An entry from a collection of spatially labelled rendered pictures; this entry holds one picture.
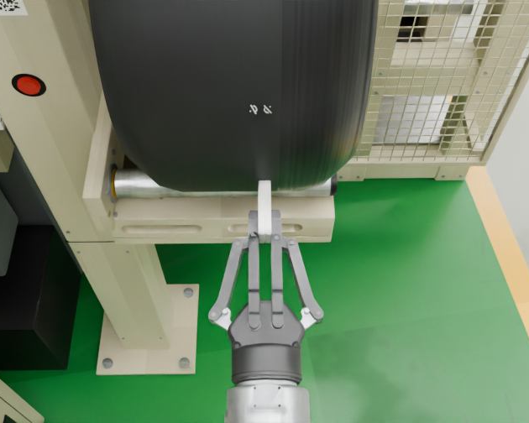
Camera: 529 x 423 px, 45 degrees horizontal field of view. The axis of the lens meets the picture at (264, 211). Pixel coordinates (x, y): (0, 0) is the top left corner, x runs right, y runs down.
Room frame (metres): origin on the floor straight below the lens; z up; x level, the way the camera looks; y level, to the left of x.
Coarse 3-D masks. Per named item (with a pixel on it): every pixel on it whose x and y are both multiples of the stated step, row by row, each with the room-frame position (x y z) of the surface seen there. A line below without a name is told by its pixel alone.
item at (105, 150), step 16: (96, 128) 0.63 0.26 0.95; (112, 128) 0.63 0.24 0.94; (96, 144) 0.60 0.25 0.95; (112, 144) 0.61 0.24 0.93; (96, 160) 0.57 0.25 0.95; (112, 160) 0.59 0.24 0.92; (96, 176) 0.54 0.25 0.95; (96, 192) 0.51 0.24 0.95; (112, 192) 0.54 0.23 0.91; (96, 208) 0.50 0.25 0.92; (112, 208) 0.53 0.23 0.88; (96, 224) 0.50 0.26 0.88; (112, 224) 0.50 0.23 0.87
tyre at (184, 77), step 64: (128, 0) 0.47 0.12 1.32; (192, 0) 0.47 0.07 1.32; (256, 0) 0.47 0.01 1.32; (320, 0) 0.47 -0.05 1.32; (128, 64) 0.45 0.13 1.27; (192, 64) 0.44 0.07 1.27; (256, 64) 0.44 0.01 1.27; (320, 64) 0.44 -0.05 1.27; (128, 128) 0.44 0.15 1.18; (192, 128) 0.42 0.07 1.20; (256, 128) 0.42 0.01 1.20; (320, 128) 0.43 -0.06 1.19
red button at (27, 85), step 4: (24, 76) 0.62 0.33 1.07; (28, 76) 0.62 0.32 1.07; (20, 80) 0.61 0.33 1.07; (24, 80) 0.61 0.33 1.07; (28, 80) 0.61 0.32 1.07; (32, 80) 0.61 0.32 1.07; (36, 80) 0.62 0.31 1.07; (20, 84) 0.61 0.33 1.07; (24, 84) 0.61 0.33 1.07; (28, 84) 0.61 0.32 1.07; (32, 84) 0.61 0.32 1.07; (36, 84) 0.61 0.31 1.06; (20, 88) 0.61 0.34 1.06; (24, 88) 0.61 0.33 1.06; (28, 88) 0.61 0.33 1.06; (32, 88) 0.61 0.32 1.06; (36, 88) 0.61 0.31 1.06; (24, 92) 0.61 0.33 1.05; (28, 92) 0.61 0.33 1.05; (32, 92) 0.61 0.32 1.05; (36, 92) 0.61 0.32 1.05
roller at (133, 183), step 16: (112, 176) 0.56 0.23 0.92; (128, 176) 0.56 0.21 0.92; (144, 176) 0.56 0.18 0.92; (336, 176) 0.56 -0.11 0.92; (128, 192) 0.54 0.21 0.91; (144, 192) 0.54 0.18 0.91; (160, 192) 0.54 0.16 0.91; (176, 192) 0.54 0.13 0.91; (192, 192) 0.54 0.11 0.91; (208, 192) 0.54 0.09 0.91; (224, 192) 0.54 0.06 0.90; (240, 192) 0.54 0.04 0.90; (256, 192) 0.54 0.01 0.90; (272, 192) 0.54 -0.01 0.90; (288, 192) 0.54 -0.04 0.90; (304, 192) 0.54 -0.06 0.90; (320, 192) 0.54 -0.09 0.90; (336, 192) 0.55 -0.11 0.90
